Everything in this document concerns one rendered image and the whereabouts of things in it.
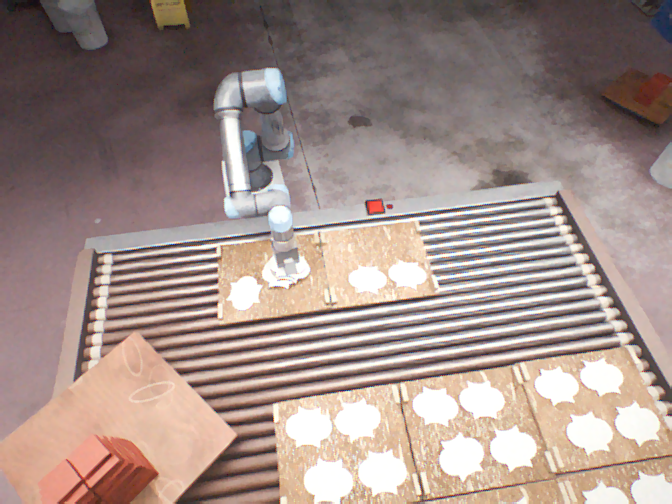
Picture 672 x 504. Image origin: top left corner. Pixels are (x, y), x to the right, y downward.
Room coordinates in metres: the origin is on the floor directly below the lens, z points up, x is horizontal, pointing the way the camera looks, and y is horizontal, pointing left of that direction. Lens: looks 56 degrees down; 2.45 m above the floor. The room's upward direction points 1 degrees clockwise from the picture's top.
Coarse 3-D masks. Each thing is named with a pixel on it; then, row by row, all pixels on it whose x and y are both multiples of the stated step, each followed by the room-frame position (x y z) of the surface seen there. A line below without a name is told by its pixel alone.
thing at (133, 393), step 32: (128, 352) 0.53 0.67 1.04; (96, 384) 0.43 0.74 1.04; (128, 384) 0.43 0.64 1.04; (160, 384) 0.43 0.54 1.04; (64, 416) 0.33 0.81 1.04; (96, 416) 0.33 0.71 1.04; (128, 416) 0.33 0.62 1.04; (160, 416) 0.33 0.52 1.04; (192, 416) 0.34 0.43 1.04; (0, 448) 0.24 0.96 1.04; (32, 448) 0.24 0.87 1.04; (64, 448) 0.24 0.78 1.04; (160, 448) 0.25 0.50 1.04; (192, 448) 0.25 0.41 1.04; (224, 448) 0.25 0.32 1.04; (32, 480) 0.16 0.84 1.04; (160, 480) 0.16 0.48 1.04; (192, 480) 0.16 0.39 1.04
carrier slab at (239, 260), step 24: (264, 240) 1.05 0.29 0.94; (312, 240) 1.06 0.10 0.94; (240, 264) 0.94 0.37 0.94; (264, 264) 0.94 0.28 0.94; (312, 264) 0.94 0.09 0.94; (264, 288) 0.83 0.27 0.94; (288, 288) 0.83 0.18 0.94; (312, 288) 0.83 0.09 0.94; (240, 312) 0.73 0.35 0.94; (264, 312) 0.73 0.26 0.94; (288, 312) 0.73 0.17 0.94; (312, 312) 0.74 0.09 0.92
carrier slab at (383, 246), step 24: (336, 240) 1.06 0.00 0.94; (360, 240) 1.06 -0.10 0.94; (384, 240) 1.06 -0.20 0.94; (408, 240) 1.06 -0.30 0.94; (336, 264) 0.94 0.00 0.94; (360, 264) 0.94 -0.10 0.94; (384, 264) 0.94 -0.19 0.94; (336, 288) 0.84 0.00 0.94; (384, 288) 0.84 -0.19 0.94; (408, 288) 0.84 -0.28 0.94; (432, 288) 0.84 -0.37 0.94
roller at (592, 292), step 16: (592, 288) 0.85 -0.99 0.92; (480, 304) 0.78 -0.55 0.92; (496, 304) 0.78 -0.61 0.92; (512, 304) 0.78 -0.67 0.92; (528, 304) 0.79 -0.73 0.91; (544, 304) 0.79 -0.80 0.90; (368, 320) 0.71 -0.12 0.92; (384, 320) 0.71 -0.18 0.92; (400, 320) 0.71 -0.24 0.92; (416, 320) 0.72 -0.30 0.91; (432, 320) 0.72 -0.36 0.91; (256, 336) 0.65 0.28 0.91; (272, 336) 0.64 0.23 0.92; (288, 336) 0.65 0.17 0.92; (304, 336) 0.65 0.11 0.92; (320, 336) 0.65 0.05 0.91; (160, 352) 0.58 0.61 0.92; (176, 352) 0.58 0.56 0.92; (192, 352) 0.58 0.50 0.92; (208, 352) 0.59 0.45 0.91; (224, 352) 0.59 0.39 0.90
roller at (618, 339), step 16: (608, 336) 0.66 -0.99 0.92; (624, 336) 0.66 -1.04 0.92; (512, 352) 0.59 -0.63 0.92; (528, 352) 0.59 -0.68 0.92; (544, 352) 0.59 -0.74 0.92; (560, 352) 0.60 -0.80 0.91; (576, 352) 0.60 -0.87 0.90; (416, 368) 0.53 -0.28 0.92; (432, 368) 0.53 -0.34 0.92; (448, 368) 0.53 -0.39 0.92; (464, 368) 0.54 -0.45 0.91; (304, 384) 0.47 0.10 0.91; (320, 384) 0.47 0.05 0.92; (336, 384) 0.47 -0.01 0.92; (352, 384) 0.47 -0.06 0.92; (368, 384) 0.48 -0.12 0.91; (208, 400) 0.42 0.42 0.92; (224, 400) 0.42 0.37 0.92; (240, 400) 0.42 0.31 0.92; (256, 400) 0.42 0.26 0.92; (272, 400) 0.42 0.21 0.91
